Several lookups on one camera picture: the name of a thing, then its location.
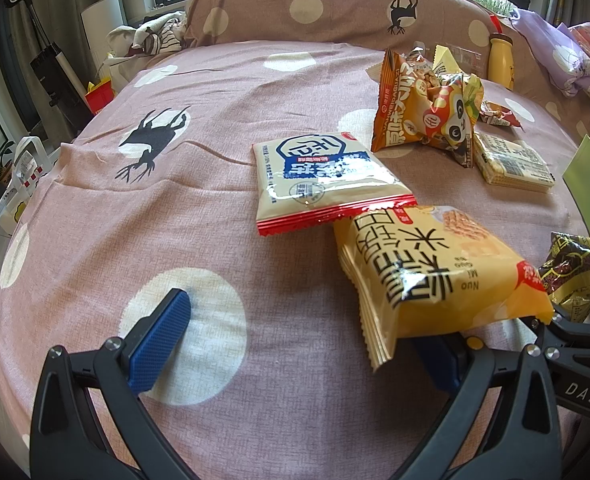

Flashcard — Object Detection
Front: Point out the yellow green corn snack bag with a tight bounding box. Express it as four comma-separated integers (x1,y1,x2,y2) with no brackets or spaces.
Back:
433,44,484,126

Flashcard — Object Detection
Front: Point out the yellow rice cracker bag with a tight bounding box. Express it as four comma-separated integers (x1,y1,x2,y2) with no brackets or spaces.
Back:
333,206,554,368

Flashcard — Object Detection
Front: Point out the purple folded blanket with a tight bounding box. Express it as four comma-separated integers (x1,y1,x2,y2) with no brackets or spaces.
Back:
510,9,590,98

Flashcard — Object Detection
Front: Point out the red fries carton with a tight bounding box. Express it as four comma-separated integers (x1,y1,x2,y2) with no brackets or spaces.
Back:
86,77,116,115

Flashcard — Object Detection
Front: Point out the white blue red snack bag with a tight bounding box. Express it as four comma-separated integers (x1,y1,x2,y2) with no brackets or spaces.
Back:
253,132,417,236

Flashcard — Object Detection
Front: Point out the gold brown snack bag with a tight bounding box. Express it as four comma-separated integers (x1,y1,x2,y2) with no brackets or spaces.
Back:
538,232,590,323

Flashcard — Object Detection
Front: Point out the white fries print bag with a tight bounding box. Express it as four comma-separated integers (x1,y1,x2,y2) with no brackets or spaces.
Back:
0,136,60,235

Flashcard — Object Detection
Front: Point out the orange panda snack bag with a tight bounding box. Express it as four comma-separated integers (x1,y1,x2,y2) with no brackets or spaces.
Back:
371,49,474,168

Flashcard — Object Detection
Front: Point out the yellow bottle red strap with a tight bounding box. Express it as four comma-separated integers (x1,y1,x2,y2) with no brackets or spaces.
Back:
486,13,517,91

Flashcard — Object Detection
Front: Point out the clear plastic bottle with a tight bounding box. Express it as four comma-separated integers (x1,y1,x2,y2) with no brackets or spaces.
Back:
414,40,492,79

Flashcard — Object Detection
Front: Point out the white striped cloth pile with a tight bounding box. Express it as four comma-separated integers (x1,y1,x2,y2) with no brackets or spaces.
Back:
106,11,187,58

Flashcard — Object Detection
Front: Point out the brown polka dot bolster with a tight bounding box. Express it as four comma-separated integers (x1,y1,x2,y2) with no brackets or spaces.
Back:
183,0,566,111

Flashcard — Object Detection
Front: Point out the small red snack packet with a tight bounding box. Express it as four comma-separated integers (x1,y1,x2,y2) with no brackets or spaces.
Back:
480,101,522,128

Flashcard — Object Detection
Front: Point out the clear cracker pack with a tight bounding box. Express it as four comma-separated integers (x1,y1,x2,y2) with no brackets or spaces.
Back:
474,132,556,193

